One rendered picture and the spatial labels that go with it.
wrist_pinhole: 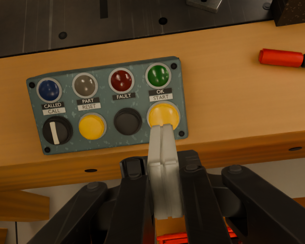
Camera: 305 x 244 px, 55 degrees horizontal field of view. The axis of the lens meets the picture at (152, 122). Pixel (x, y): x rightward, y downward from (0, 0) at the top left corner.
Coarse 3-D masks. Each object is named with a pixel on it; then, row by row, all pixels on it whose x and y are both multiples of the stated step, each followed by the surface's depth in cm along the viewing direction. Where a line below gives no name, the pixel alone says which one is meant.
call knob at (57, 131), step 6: (54, 120) 28; (60, 120) 28; (48, 126) 28; (54, 126) 28; (60, 126) 28; (66, 126) 28; (48, 132) 28; (54, 132) 28; (60, 132) 28; (66, 132) 28; (48, 138) 28; (54, 138) 28; (60, 138) 28; (66, 138) 29; (54, 144) 29; (60, 144) 29
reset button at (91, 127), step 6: (84, 120) 28; (90, 120) 28; (96, 120) 28; (102, 120) 28; (84, 126) 28; (90, 126) 28; (96, 126) 28; (102, 126) 28; (84, 132) 28; (90, 132) 28; (96, 132) 28; (102, 132) 28; (90, 138) 28; (96, 138) 28
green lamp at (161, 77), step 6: (156, 66) 27; (162, 66) 27; (150, 72) 27; (156, 72) 27; (162, 72) 27; (150, 78) 27; (156, 78) 27; (162, 78) 27; (168, 78) 27; (156, 84) 27; (162, 84) 27
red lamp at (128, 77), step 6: (120, 72) 27; (126, 72) 27; (114, 78) 27; (120, 78) 27; (126, 78) 27; (114, 84) 28; (120, 84) 27; (126, 84) 27; (120, 90) 28; (126, 90) 28
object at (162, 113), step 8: (160, 104) 27; (168, 104) 28; (152, 112) 27; (160, 112) 27; (168, 112) 27; (176, 112) 28; (152, 120) 28; (160, 120) 27; (168, 120) 27; (176, 120) 28
